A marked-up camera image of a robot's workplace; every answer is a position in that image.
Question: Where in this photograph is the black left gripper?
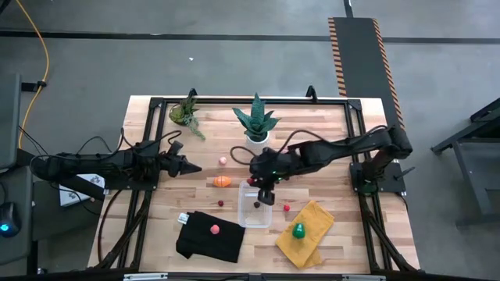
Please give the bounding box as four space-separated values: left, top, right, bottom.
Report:
150 151 203 180

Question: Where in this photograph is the snake plant in white pot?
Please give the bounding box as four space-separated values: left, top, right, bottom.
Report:
231 92 281 151

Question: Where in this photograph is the clear plastic container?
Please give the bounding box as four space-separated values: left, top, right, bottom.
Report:
237 180 273 229

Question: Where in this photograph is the trailing succulent in dark pot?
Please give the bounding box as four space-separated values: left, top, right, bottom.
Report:
168 93 207 141

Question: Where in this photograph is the black folded cloth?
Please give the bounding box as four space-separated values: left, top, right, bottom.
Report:
175 210 246 264

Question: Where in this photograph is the yellow folded cloth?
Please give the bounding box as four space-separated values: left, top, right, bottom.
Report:
275 200 336 269

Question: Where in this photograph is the white printed box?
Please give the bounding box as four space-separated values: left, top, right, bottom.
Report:
58 173 106 208

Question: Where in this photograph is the black floor strip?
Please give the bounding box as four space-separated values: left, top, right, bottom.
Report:
0 29 500 44

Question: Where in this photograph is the black striped-edge floor mat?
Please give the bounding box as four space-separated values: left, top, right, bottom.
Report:
327 16 410 149

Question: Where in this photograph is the dark grey side table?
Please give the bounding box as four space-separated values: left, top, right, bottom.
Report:
0 148 106 270
430 97 500 228

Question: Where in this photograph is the grey flat panel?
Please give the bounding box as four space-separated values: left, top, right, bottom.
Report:
0 73 23 169

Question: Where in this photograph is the black computer mouse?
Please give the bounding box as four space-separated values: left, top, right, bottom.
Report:
0 201 21 238

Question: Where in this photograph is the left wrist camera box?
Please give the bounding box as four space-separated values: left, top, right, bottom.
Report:
166 140 184 158

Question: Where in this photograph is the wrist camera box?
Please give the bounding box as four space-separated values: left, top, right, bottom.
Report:
166 140 184 158
259 188 276 207

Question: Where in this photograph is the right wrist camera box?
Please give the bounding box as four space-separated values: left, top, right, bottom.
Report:
259 188 276 207

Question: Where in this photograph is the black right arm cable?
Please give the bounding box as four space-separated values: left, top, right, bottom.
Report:
229 128 325 167

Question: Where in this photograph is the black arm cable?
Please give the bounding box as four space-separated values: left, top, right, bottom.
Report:
229 128 325 167
76 127 183 157

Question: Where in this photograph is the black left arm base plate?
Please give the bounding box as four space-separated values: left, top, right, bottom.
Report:
103 171 161 191

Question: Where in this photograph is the black metal table frame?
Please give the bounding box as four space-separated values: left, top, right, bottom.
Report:
87 84 421 274

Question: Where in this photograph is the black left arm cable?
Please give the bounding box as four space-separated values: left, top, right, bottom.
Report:
76 127 183 157

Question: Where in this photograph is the dark hose under table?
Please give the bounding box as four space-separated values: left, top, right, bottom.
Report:
97 189 123 263

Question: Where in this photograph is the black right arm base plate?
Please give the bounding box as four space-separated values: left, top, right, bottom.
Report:
350 162 407 194

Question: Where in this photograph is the black cable clamp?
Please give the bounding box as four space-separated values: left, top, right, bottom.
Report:
21 80 48 94

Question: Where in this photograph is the yellow floor cable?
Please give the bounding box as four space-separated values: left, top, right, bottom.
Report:
14 0 51 150

